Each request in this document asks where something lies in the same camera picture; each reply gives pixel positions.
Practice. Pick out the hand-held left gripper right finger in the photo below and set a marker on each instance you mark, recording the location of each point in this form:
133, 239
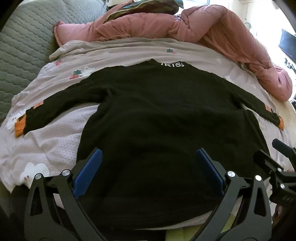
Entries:
209, 171

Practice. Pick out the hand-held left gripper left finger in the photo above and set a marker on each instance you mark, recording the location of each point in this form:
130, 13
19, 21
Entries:
89, 173

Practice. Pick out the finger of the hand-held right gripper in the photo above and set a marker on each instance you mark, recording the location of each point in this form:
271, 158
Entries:
263, 160
279, 144

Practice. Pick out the black sweater with orange cuffs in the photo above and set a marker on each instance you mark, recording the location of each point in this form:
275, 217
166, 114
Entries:
148, 115

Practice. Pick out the cream blanket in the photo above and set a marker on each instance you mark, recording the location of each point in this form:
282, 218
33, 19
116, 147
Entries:
283, 109

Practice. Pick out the yellow-green garment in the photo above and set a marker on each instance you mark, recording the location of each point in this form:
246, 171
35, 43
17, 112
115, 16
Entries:
167, 234

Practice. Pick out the dark monitor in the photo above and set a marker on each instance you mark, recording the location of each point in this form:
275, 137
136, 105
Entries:
288, 44

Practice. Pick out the printed pinkish-grey bedsheet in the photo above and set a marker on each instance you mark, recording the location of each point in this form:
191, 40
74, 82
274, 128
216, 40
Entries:
129, 53

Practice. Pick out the pink duvet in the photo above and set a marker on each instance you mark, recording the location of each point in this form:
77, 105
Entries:
208, 23

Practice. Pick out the pink ruffled pillow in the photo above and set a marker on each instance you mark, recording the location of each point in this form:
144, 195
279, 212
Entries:
74, 32

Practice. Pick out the striped cloth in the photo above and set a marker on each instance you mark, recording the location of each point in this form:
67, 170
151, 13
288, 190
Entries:
150, 5

